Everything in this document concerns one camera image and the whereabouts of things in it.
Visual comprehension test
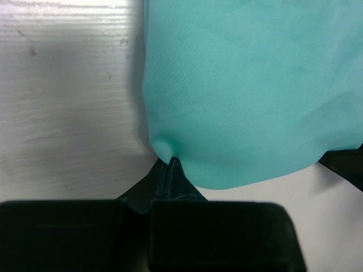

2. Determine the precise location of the teal t shirt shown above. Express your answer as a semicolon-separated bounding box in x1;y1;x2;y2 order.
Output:
143;1;362;189

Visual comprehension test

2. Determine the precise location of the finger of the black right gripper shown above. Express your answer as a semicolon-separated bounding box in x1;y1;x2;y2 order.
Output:
318;145;363;191

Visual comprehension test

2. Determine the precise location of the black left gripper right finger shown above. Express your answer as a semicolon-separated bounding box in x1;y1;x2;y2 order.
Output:
149;159;306;271

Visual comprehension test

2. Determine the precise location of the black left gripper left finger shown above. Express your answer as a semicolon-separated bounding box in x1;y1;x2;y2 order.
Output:
1;160;167;271

